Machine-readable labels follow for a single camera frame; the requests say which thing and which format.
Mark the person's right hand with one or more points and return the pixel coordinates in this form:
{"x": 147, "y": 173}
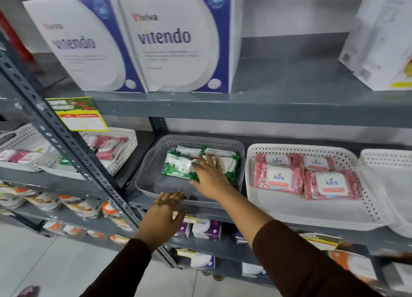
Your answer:
{"x": 212, "y": 181}

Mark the person's left hand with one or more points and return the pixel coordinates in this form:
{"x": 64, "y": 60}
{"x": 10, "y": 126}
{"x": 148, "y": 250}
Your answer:
{"x": 159, "y": 224}

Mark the grey plastic basket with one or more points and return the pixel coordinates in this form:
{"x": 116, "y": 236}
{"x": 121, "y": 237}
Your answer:
{"x": 148, "y": 177}

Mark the white plastic basket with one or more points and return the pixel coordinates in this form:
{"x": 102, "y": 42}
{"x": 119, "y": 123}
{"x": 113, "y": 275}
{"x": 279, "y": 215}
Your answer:
{"x": 386, "y": 155}
{"x": 351, "y": 158}
{"x": 22, "y": 139}
{"x": 124, "y": 136}

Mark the grey metal shelf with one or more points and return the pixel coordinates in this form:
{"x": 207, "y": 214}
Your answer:
{"x": 289, "y": 74}

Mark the person's right forearm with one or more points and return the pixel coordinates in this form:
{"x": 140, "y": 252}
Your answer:
{"x": 273, "y": 242}

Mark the person's left forearm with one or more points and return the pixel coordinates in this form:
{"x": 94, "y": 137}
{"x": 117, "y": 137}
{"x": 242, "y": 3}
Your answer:
{"x": 119, "y": 274}

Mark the yellow green shelf label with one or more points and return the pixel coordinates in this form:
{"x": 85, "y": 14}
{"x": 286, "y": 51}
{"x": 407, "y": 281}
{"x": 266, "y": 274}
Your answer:
{"x": 320, "y": 241}
{"x": 184, "y": 217}
{"x": 79, "y": 115}
{"x": 186, "y": 253}

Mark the purple white box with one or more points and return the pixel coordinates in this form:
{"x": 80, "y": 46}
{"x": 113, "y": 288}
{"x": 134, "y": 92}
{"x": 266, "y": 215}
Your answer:
{"x": 183, "y": 230}
{"x": 206, "y": 230}

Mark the small white blue box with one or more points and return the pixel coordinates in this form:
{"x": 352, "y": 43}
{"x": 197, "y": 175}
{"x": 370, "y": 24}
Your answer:
{"x": 254, "y": 271}
{"x": 202, "y": 262}

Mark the stack of purple flat packets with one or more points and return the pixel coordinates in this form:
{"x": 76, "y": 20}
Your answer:
{"x": 239, "y": 239}

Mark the row of orange white bowls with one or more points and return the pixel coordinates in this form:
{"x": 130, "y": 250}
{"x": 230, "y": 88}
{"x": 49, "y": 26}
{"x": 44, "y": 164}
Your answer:
{"x": 80, "y": 206}

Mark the row of orange white packets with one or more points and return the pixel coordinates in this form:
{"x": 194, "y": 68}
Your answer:
{"x": 74, "y": 230}

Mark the grey metal rack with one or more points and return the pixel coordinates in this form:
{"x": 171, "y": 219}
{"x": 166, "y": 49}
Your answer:
{"x": 48, "y": 182}

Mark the white blue carton box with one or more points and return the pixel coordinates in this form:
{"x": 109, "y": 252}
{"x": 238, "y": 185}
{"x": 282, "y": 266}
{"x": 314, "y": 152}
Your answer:
{"x": 80, "y": 55}
{"x": 180, "y": 49}

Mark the cluster of orange white boxes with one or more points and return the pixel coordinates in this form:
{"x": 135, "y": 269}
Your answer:
{"x": 354, "y": 264}

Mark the row of yellow white boxes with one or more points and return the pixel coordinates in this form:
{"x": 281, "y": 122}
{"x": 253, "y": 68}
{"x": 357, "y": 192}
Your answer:
{"x": 376, "y": 42}

